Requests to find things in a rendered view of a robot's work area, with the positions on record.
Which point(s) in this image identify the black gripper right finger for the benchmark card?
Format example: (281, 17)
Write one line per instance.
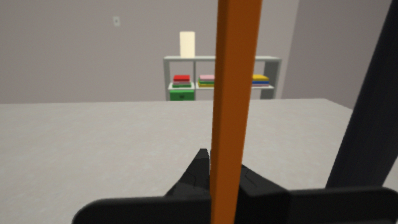
(261, 201)

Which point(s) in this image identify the orange handle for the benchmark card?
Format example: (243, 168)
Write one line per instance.
(236, 42)

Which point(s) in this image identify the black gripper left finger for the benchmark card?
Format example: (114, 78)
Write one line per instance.
(187, 202)

